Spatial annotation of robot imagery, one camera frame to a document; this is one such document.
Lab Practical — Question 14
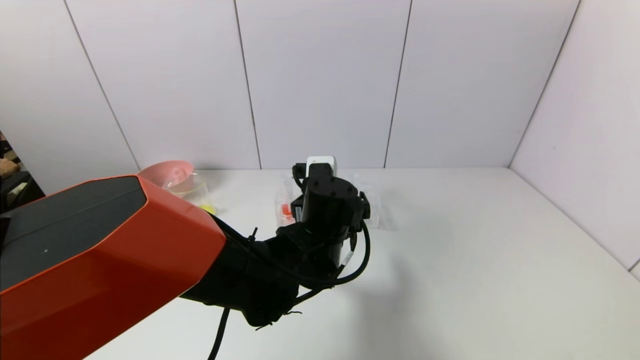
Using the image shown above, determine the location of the pink plastic bowl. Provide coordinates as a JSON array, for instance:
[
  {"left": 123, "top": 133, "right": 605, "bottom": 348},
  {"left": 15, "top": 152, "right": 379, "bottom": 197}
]
[{"left": 137, "top": 160, "right": 196, "bottom": 190}]

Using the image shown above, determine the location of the dark background furniture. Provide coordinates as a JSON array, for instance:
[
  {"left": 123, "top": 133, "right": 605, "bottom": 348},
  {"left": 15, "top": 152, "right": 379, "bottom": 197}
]
[{"left": 0, "top": 131, "right": 46, "bottom": 213}]

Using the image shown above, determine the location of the long black hanging cable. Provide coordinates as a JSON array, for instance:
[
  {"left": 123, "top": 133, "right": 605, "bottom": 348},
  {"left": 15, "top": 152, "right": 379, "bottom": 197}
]
[{"left": 207, "top": 307, "right": 232, "bottom": 360}]

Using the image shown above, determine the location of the clear glass beaker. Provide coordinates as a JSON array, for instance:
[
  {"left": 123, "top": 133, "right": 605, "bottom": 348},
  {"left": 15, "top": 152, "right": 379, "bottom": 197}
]
[{"left": 167, "top": 172, "right": 219, "bottom": 217}]

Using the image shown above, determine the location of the test tube with red pigment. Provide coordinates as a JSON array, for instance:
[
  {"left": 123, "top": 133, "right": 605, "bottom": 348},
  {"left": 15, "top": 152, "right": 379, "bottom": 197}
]
[{"left": 279, "top": 175, "right": 296, "bottom": 221}]

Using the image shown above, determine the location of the clear plastic test tube rack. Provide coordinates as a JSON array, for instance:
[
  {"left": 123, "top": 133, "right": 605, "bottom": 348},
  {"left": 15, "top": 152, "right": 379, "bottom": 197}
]
[{"left": 274, "top": 172, "right": 385, "bottom": 231}]

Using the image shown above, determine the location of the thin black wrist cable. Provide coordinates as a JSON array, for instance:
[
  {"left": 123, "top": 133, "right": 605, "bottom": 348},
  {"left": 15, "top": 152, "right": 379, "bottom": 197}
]
[{"left": 220, "top": 220, "right": 372, "bottom": 307}]

